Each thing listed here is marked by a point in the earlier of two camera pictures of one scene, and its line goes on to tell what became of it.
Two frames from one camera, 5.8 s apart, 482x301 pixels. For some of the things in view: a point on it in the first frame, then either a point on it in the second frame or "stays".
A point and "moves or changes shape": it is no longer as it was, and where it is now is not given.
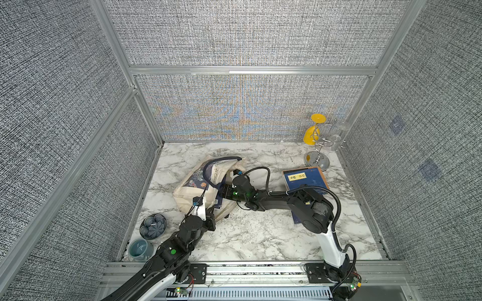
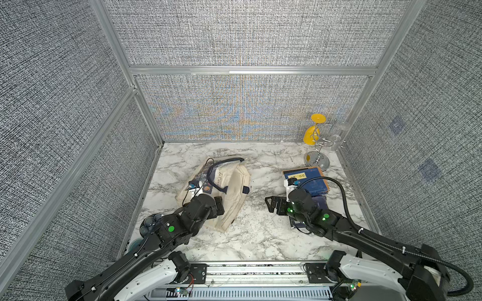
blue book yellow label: x=309 y=176 stays
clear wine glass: x=336 y=138 stays
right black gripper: x=228 y=187 -> x=282 y=202
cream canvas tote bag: x=204 y=181 moves or changes shape
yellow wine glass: x=312 y=134 stays
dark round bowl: x=152 y=226 stays
